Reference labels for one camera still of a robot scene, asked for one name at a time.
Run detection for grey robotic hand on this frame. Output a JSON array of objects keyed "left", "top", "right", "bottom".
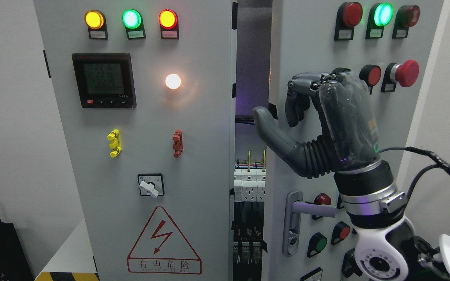
[{"left": 253, "top": 72, "right": 380, "bottom": 178}]

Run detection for silver door handle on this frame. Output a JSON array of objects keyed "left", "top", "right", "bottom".
[{"left": 282, "top": 190, "right": 337, "bottom": 257}]

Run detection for grey cabinet door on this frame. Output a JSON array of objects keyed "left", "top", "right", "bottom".
[
  {"left": 34, "top": 0, "right": 236, "bottom": 281},
  {"left": 254, "top": 0, "right": 445, "bottom": 281}
]

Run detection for red push button upper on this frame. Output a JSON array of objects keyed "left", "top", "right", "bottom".
[{"left": 359, "top": 64, "right": 382, "bottom": 95}]

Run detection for red push button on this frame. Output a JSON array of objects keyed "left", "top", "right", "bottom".
[
  {"left": 359, "top": 64, "right": 382, "bottom": 95},
  {"left": 330, "top": 221, "right": 352, "bottom": 245}
]

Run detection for dark red indicator middle left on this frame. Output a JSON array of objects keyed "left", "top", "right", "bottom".
[{"left": 311, "top": 193, "right": 332, "bottom": 221}]

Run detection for dark red indicator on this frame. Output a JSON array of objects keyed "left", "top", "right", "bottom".
[
  {"left": 334, "top": 2, "right": 363, "bottom": 41},
  {"left": 311, "top": 193, "right": 332, "bottom": 221}
]

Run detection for red emergency stop mushroom button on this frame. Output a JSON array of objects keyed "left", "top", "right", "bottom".
[{"left": 380, "top": 59, "right": 420, "bottom": 92}]

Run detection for red push button lower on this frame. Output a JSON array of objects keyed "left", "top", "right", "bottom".
[{"left": 330, "top": 221, "right": 352, "bottom": 245}]

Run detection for green push button lower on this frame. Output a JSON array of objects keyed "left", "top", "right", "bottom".
[{"left": 307, "top": 232, "right": 327, "bottom": 258}]

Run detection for white power sockets inside cabinet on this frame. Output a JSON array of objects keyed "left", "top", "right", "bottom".
[{"left": 233, "top": 168, "right": 266, "bottom": 202}]

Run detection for dark red indicator top right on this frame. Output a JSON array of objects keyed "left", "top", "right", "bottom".
[{"left": 334, "top": 2, "right": 363, "bottom": 41}]

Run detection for bright green indicator top right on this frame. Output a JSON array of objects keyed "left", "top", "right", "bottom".
[{"left": 366, "top": 2, "right": 394, "bottom": 39}]

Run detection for dark buzzer unit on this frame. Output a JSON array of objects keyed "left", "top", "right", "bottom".
[{"left": 392, "top": 5, "right": 420, "bottom": 39}]

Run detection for black circuit breakers inside cabinet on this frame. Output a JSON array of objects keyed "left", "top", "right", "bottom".
[{"left": 232, "top": 226, "right": 263, "bottom": 269}]

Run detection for red terminal clip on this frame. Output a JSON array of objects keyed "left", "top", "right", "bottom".
[{"left": 173, "top": 130, "right": 183, "bottom": 158}]

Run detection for white glowing indicator light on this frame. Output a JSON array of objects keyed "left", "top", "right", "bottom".
[{"left": 165, "top": 73, "right": 182, "bottom": 90}]

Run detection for red-orange indicator light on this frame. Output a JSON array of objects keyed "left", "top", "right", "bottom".
[{"left": 159, "top": 9, "right": 180, "bottom": 39}]

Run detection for red electric hazard warning sign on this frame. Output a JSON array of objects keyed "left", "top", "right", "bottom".
[{"left": 127, "top": 206, "right": 202, "bottom": 275}]

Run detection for yellow terminal clip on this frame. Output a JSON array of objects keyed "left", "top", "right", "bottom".
[{"left": 107, "top": 129, "right": 122, "bottom": 158}]

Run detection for green indicator light top left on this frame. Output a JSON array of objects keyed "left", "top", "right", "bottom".
[{"left": 122, "top": 9, "right": 145, "bottom": 39}]

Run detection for black digital power meter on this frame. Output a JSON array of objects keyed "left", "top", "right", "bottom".
[{"left": 71, "top": 53, "right": 136, "bottom": 109}]

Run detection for yellow indicator light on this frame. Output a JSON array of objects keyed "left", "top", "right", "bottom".
[{"left": 84, "top": 10, "right": 108, "bottom": 40}]

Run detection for black box with antenna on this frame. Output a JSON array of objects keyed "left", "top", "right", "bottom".
[{"left": 0, "top": 218, "right": 34, "bottom": 281}]

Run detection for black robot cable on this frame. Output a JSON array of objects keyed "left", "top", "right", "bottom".
[{"left": 379, "top": 147, "right": 450, "bottom": 197}]

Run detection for black rotary knob switch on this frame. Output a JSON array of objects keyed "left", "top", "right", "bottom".
[{"left": 341, "top": 248, "right": 363, "bottom": 278}]

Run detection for white lever selector switch left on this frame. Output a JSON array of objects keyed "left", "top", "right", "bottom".
[{"left": 137, "top": 174, "right": 165, "bottom": 199}]

